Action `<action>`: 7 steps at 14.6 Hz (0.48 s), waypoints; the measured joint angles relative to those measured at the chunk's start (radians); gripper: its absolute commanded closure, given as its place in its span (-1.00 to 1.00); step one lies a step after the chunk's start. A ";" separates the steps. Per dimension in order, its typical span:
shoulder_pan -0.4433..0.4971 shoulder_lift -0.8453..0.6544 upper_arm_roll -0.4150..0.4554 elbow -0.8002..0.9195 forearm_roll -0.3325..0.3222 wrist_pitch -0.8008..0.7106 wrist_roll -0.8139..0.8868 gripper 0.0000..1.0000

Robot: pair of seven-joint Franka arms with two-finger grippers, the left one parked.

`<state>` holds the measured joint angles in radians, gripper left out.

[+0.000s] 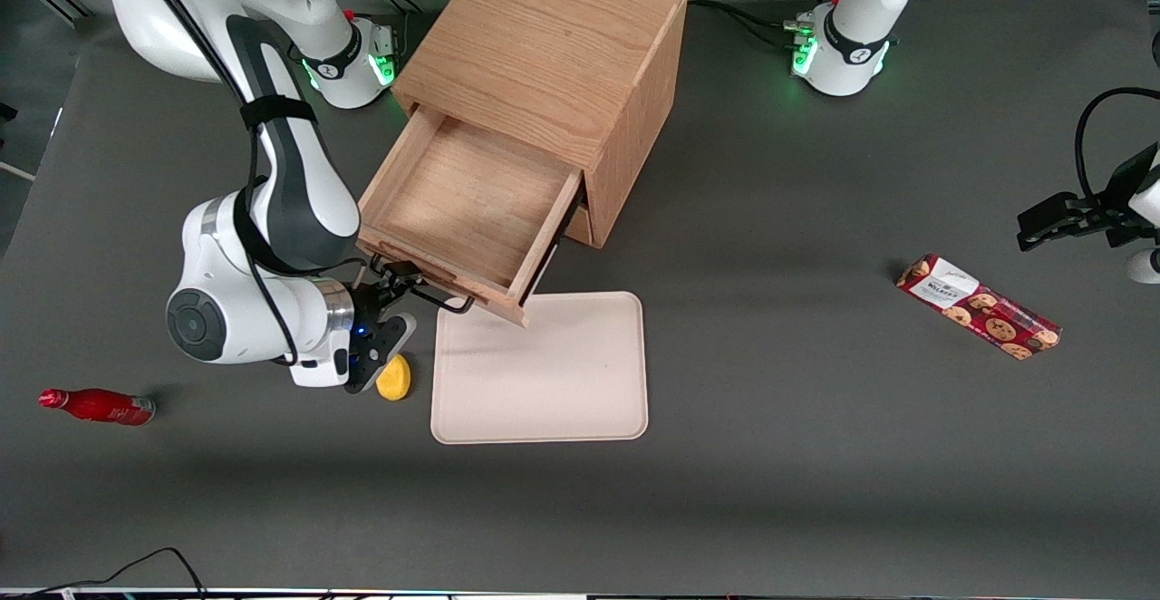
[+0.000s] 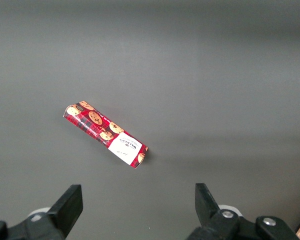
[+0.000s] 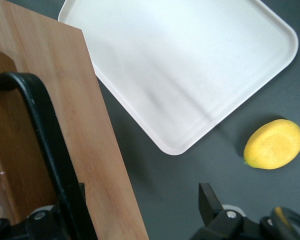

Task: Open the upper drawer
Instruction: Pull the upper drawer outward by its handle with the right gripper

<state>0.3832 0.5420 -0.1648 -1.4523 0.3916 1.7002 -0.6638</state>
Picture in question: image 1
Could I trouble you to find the black metal drawer handle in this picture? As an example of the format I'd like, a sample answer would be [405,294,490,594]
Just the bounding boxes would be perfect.
[369,255,476,315]

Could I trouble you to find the wooden drawer cabinet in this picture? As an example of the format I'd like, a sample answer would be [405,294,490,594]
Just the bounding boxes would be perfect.
[391,0,690,249]

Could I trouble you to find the yellow lemon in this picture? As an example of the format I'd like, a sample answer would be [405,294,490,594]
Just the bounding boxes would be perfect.
[376,354,412,402]

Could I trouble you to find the red cookie box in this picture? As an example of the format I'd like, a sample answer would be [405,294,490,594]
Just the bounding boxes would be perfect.
[895,253,1062,362]

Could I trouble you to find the beige rectangular tray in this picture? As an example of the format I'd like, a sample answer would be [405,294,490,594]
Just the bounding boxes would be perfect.
[430,291,650,446]

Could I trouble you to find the red bottle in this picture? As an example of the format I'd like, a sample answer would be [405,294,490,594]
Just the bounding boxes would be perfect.
[38,388,157,427]

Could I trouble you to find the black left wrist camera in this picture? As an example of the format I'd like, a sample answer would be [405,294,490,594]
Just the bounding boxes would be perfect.
[1099,165,1145,222]

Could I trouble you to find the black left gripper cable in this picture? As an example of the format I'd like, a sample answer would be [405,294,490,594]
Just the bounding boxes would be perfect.
[1074,86,1160,211]

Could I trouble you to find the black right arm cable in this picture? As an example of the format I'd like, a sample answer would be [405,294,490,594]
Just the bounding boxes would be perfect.
[116,0,302,367]

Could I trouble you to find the thin black table cable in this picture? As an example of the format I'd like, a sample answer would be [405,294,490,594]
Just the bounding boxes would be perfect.
[0,547,209,600]

